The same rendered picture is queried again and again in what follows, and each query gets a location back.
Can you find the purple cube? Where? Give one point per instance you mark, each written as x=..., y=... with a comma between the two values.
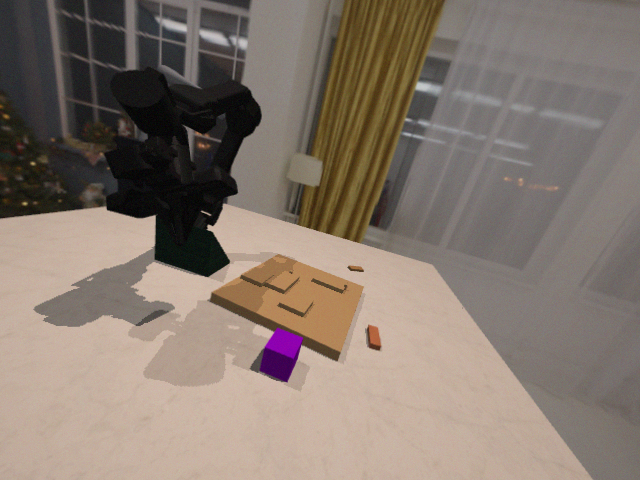
x=281, y=354

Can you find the orange-red rectangular block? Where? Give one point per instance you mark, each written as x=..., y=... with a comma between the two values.
x=373, y=337

